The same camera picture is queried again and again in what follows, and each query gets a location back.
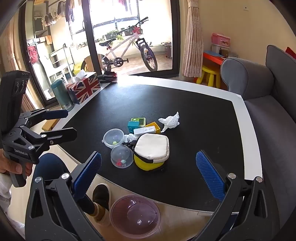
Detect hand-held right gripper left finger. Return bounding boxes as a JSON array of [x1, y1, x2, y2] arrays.
[[25, 151, 102, 241]]

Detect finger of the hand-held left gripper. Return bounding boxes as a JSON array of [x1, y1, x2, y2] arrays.
[[20, 109, 69, 128], [9, 126, 78, 151]]

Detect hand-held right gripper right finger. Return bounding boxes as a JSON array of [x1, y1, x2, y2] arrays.
[[195, 150, 271, 241]]

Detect clear plastic capsule ball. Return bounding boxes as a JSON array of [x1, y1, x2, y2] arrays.
[[110, 145, 134, 168]]

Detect clear round lidded container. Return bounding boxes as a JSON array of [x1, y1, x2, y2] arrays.
[[102, 129, 125, 149]]

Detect yellow white fabric pouch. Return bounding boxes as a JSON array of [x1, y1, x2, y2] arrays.
[[134, 134, 170, 172]]

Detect teal toy block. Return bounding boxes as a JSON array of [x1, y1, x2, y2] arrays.
[[127, 121, 140, 134]]

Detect clear purple plastic bowl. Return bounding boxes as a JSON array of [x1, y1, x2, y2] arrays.
[[109, 195, 161, 239]]

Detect white rectangular plastic device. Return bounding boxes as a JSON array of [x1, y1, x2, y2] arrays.
[[133, 126, 156, 135]]

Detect yellow toy block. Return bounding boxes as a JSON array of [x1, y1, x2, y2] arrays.
[[145, 122, 161, 134]]

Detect green white digital timer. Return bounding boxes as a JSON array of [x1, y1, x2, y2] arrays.
[[131, 117, 147, 127]]

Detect person's left forearm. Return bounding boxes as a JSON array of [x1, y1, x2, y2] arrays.
[[0, 173, 12, 205]]

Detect person's left hand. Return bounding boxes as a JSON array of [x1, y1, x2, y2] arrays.
[[0, 149, 33, 178]]

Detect cardboard box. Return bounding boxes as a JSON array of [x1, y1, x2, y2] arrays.
[[42, 119, 59, 131]]

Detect teal thermos bottle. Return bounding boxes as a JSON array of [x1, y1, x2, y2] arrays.
[[51, 79, 74, 112]]

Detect black shoe left foot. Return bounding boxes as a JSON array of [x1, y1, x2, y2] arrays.
[[92, 183, 112, 226]]

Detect person's left leg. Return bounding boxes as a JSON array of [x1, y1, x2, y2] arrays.
[[32, 152, 96, 216]]

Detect flag print tissue box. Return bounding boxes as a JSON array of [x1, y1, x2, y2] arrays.
[[67, 71, 101, 105]]

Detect pink patterned curtain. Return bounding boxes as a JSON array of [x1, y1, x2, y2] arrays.
[[181, 0, 204, 78], [0, 21, 40, 112]]

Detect red bag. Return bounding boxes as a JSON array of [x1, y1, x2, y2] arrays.
[[27, 45, 38, 63]]

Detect white shelf rack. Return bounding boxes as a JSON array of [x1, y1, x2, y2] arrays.
[[49, 46, 74, 81]]

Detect black gloves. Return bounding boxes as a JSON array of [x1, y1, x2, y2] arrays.
[[97, 72, 118, 82]]

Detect grey sofa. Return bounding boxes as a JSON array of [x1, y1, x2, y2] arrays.
[[220, 45, 296, 232]]

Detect hanging clothes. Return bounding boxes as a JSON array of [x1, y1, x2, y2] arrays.
[[42, 0, 77, 26]]

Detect white pink bicycle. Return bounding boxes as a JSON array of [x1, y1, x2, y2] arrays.
[[83, 17, 158, 72]]

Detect potted green plants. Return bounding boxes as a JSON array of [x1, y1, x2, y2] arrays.
[[102, 29, 125, 42]]

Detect yellow plastic stool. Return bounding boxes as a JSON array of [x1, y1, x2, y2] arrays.
[[196, 65, 221, 88]]

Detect red children's table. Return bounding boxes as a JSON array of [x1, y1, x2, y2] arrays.
[[203, 51, 226, 67]]

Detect white storage box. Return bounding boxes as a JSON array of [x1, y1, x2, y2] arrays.
[[211, 44, 229, 57]]

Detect pink storage box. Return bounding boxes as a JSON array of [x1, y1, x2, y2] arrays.
[[211, 33, 231, 49]]

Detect black sliding door frame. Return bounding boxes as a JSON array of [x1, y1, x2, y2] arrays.
[[18, 0, 181, 107]]

